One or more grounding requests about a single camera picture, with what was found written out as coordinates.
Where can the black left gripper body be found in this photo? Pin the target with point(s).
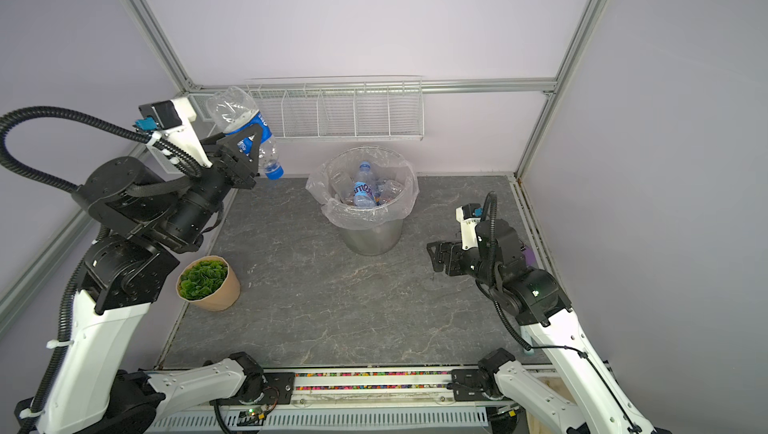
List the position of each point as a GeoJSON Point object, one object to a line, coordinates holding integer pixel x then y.
{"type": "Point", "coordinates": [230, 169]}

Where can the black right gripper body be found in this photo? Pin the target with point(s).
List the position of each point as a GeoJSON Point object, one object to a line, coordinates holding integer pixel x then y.
{"type": "Point", "coordinates": [462, 262]}

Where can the small bottle dark blue cap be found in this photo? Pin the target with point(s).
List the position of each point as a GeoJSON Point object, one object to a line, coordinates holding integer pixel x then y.
{"type": "Point", "coordinates": [237, 115]}

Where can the clear bottle colourful label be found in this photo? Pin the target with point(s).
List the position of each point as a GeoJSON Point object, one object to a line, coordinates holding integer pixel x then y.
{"type": "Point", "coordinates": [364, 187]}

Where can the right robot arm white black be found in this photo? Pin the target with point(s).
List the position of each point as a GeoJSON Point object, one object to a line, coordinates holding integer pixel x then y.
{"type": "Point", "coordinates": [538, 314]}

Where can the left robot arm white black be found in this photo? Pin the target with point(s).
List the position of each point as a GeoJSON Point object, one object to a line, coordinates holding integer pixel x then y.
{"type": "Point", "coordinates": [146, 223]}

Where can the grey mesh waste bin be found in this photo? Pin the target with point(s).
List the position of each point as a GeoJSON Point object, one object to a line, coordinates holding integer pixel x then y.
{"type": "Point", "coordinates": [369, 231]}

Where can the clear plastic bin liner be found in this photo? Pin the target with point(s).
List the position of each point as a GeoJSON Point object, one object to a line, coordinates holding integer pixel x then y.
{"type": "Point", "coordinates": [396, 188]}

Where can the green plant in beige pot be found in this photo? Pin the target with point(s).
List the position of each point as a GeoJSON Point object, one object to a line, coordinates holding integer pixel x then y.
{"type": "Point", "coordinates": [210, 284]}

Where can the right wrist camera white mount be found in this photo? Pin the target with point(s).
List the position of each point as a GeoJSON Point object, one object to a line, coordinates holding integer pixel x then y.
{"type": "Point", "coordinates": [468, 216]}

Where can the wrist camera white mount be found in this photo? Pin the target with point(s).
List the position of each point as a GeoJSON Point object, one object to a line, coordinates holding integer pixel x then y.
{"type": "Point", "coordinates": [468, 216]}
{"type": "Point", "coordinates": [174, 131]}

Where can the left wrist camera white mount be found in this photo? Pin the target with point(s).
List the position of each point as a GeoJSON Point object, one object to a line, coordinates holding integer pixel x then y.
{"type": "Point", "coordinates": [174, 131]}

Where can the white mesh wall basket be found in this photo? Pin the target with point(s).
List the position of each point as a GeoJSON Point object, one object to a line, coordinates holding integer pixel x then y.
{"type": "Point", "coordinates": [205, 124]}

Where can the white wire wall shelf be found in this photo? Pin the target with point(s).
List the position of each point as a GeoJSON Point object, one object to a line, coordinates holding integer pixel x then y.
{"type": "Point", "coordinates": [342, 108]}

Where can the black rail with coloured strip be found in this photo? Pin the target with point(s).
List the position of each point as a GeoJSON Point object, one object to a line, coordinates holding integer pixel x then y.
{"type": "Point", "coordinates": [372, 383]}

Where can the aluminium frame enclosure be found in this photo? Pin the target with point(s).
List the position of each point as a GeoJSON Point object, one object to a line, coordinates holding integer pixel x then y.
{"type": "Point", "coordinates": [92, 56]}

